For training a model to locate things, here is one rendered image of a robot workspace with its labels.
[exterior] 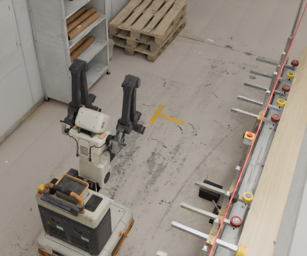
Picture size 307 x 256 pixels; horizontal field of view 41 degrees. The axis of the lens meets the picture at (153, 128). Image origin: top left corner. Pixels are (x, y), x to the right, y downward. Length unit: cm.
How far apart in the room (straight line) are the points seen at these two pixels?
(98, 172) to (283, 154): 153
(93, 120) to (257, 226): 138
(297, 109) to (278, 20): 365
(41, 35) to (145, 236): 244
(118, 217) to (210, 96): 239
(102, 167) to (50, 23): 193
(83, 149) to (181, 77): 289
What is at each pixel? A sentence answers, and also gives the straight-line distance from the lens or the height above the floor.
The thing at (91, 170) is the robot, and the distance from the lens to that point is 332.
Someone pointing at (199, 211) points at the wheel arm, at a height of 86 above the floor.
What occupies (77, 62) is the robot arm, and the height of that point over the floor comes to 162.
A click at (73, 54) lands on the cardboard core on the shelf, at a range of 509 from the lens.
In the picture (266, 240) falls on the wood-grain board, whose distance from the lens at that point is 299.
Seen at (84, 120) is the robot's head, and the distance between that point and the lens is 300.
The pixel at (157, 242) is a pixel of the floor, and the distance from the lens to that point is 391.
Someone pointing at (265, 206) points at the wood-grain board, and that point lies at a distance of 316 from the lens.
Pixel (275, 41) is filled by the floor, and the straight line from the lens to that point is 686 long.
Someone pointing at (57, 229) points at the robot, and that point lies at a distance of 349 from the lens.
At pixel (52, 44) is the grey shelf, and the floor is 89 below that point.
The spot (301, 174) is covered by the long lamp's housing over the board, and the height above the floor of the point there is 238.
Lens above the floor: 334
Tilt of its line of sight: 43 degrees down
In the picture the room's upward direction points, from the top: 3 degrees clockwise
